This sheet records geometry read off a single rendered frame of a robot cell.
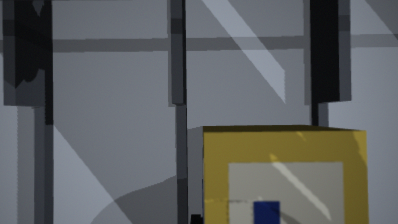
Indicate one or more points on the yellow butter carton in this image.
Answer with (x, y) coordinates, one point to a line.
(284, 174)

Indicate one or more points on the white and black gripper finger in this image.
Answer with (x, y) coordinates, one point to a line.
(196, 219)

